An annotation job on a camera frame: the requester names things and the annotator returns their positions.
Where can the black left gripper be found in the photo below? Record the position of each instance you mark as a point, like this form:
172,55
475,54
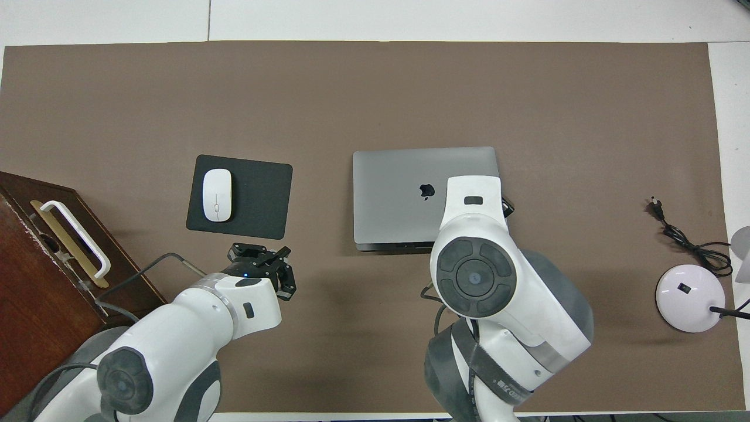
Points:
252,271

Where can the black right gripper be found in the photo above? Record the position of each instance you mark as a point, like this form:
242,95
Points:
507,207

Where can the silver grey laptop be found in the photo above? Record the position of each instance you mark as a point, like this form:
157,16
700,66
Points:
392,199

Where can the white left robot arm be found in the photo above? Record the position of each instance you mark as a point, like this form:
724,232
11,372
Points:
193,328

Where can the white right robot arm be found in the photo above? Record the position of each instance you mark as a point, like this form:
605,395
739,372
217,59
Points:
498,310

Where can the black mouse pad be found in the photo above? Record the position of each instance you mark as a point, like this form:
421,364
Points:
258,199

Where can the white computer mouse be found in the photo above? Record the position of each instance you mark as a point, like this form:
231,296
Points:
217,196

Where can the large brown table mat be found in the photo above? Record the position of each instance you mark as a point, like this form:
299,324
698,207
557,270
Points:
351,88

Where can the white desk lamp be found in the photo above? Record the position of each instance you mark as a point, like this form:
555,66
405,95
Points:
685,299

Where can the dark brown wooden box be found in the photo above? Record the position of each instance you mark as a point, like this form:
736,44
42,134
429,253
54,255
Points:
35,305

